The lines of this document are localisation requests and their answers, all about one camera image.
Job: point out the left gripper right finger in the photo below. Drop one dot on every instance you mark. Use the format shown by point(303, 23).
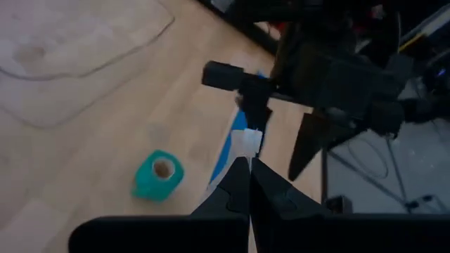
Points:
point(334, 235)

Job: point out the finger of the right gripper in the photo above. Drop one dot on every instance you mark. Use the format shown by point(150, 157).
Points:
point(253, 95)
point(307, 147)

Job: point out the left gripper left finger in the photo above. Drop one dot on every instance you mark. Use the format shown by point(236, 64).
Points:
point(158, 235)

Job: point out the teal elastic bandage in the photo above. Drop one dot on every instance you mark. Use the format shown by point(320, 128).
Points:
point(158, 175)

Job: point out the clear plastic container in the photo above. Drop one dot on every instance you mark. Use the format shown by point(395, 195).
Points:
point(88, 70)

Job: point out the blue elastic bandage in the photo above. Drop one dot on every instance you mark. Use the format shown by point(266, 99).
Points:
point(226, 151)

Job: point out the black computer tower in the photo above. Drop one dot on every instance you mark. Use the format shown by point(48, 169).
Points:
point(437, 72)

